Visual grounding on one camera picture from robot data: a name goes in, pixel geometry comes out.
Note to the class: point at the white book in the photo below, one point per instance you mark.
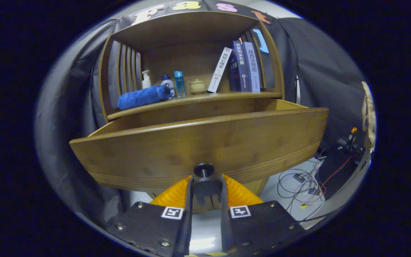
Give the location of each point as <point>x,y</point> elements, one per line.
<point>219,69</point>

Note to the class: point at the clear blue bottle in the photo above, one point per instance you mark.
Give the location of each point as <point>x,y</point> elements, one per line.
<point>179,85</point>

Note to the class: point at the dark blue book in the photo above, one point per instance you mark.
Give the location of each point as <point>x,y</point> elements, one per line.
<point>240,67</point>

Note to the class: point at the blue rolled towel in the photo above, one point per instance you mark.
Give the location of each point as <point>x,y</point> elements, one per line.
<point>141,97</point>

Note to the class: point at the black backdrop cloth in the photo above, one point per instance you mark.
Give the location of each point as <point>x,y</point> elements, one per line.
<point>319,71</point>

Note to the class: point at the white pump bottle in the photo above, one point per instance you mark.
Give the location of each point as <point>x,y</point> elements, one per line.
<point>146,82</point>

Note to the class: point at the wooden drawer with black knob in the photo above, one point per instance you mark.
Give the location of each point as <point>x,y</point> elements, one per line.
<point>191,142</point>

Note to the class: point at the wooden countertop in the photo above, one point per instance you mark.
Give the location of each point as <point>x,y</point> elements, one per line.
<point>198,98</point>

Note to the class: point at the white bottle with blue cap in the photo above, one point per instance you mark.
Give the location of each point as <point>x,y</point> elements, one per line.
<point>169,85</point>

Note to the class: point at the beige lidded tea cup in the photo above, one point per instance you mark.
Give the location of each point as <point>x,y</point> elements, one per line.
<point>197,86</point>

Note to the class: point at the beige bag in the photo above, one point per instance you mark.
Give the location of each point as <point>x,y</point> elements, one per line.
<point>368,114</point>

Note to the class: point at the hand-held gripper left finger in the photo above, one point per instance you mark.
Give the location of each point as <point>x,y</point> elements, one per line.
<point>187,228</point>

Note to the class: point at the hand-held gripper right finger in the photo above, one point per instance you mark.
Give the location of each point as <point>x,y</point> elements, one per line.
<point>226,221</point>

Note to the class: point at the black equipment with orange part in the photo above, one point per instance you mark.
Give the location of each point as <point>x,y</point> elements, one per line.
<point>348,142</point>

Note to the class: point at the light blue book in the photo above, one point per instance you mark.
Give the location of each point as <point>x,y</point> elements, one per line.
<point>252,67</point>

